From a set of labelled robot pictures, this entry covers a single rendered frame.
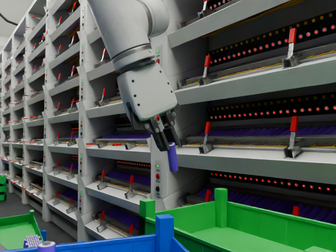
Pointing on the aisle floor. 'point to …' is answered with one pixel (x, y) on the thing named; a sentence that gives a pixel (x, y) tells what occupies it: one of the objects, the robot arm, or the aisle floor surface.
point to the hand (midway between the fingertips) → (166, 138)
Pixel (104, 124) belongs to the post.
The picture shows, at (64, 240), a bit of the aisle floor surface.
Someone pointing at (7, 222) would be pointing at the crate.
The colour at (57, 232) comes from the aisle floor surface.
